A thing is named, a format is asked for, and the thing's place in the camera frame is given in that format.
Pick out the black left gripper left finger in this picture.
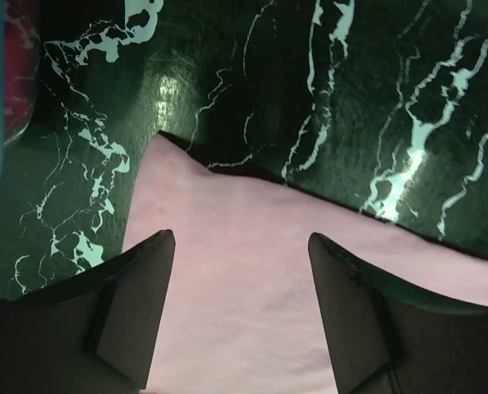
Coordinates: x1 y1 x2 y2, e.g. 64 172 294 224
0 230 175 393

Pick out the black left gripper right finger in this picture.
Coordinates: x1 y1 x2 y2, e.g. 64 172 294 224
308 233 488 393

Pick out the pink t-shirt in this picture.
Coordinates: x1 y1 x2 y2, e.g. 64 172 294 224
123 135 488 393

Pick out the black marble pattern mat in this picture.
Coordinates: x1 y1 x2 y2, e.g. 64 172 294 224
0 1 488 299

